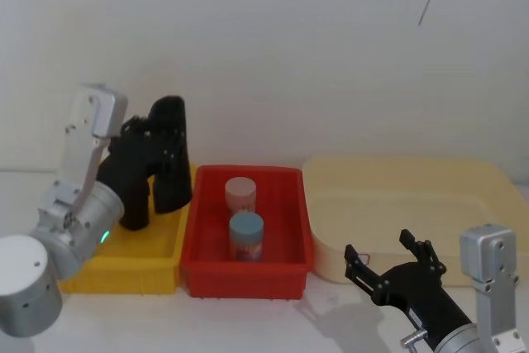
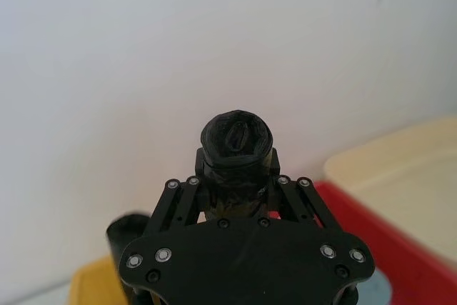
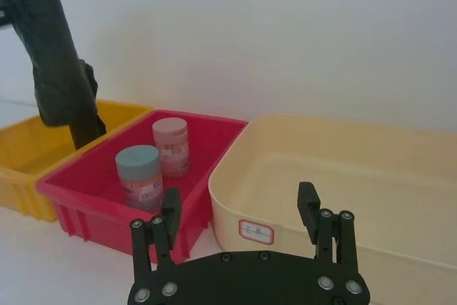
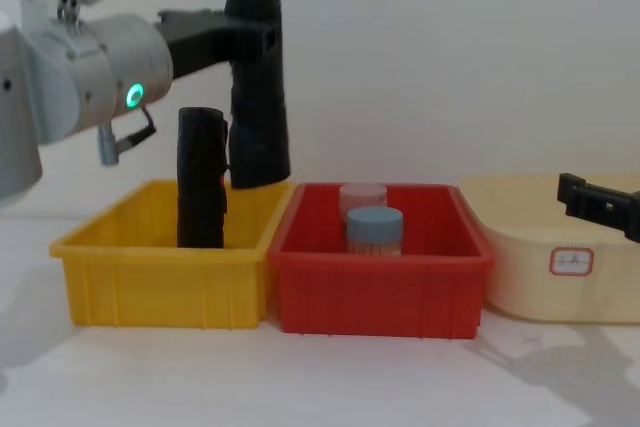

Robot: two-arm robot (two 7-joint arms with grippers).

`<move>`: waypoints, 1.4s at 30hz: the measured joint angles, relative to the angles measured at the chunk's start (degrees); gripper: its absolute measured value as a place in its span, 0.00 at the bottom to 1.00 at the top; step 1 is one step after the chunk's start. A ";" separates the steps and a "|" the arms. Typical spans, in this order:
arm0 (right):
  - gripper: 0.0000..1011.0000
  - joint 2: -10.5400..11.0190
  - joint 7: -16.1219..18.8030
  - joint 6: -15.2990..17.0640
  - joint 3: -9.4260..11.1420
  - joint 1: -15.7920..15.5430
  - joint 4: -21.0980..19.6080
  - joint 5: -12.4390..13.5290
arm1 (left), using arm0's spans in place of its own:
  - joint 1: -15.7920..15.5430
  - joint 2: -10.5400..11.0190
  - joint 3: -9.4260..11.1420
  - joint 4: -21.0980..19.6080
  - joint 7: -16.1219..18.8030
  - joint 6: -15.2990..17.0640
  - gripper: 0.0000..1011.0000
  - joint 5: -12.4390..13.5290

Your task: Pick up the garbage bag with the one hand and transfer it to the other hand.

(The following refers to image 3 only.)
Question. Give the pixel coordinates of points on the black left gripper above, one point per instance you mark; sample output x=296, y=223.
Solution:
x=62, y=94

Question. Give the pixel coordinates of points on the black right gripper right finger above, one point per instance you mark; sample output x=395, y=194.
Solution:
x=332, y=237

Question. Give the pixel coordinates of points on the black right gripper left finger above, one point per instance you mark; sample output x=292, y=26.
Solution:
x=168, y=226

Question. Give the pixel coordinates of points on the red plastic bin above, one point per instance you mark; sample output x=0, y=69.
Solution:
x=93, y=190

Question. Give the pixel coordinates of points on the bottle with grey-blue cap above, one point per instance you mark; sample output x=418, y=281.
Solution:
x=137, y=173

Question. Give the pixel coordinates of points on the yellow plastic bin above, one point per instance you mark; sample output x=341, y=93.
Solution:
x=21, y=148

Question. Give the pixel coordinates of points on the cream plastic bin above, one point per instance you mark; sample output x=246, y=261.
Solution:
x=321, y=162

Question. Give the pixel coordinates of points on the white label with red border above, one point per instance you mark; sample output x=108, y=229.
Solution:
x=255, y=232

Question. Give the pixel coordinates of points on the bottle with pink cap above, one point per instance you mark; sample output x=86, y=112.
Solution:
x=171, y=148

